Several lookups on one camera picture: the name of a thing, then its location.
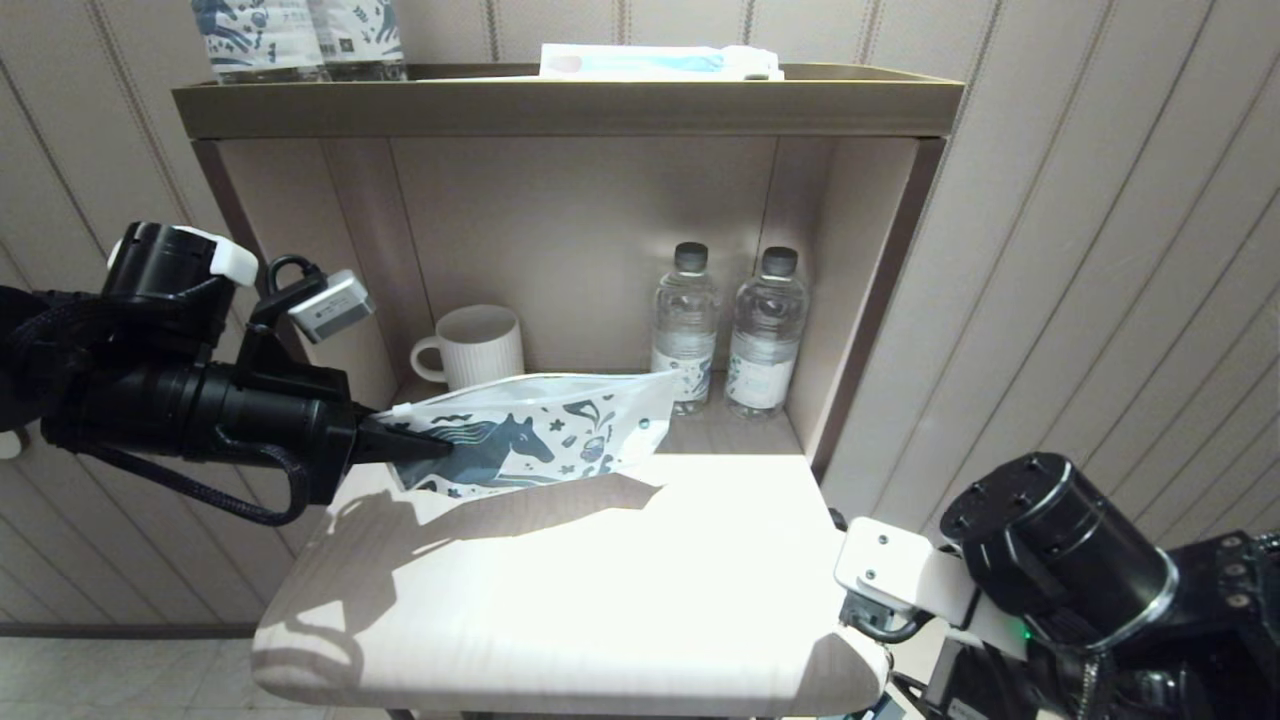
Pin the small black plug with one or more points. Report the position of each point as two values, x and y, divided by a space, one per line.
838 520

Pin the clear water bottle black cap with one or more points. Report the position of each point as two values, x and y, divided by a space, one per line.
765 350
685 340

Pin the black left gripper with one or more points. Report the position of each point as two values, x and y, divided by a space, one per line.
290 420

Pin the white packet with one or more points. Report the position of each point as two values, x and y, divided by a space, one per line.
640 62

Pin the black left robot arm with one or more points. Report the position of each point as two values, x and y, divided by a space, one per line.
130 400

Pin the white wall fixture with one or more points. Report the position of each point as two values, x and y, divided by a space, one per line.
8 445

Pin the water bottle blue print label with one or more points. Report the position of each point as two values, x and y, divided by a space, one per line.
360 35

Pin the patterned pouches on top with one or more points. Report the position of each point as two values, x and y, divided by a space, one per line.
255 40

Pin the beige wooden shelf unit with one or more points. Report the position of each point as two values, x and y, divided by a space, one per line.
560 110

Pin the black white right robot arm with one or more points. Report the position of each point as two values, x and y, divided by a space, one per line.
1050 550

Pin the white ribbed ceramic mug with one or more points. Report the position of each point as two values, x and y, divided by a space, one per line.
485 350

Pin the horse print plastic pouch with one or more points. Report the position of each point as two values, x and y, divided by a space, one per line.
520 440

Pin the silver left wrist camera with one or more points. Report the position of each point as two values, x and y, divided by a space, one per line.
335 305

